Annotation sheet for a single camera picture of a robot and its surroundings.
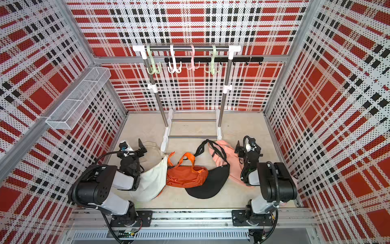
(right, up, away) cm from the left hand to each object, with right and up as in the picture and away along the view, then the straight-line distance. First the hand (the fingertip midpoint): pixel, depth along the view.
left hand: (135, 141), depth 88 cm
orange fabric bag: (+29, -20, +2) cm, 35 cm away
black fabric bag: (+48, -19, -5) cm, 52 cm away
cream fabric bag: (+14, -20, -10) cm, 26 cm away
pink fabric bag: (+59, -15, +1) cm, 61 cm away
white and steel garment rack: (+32, +7, +27) cm, 42 cm away
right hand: (+68, 0, +4) cm, 68 cm away
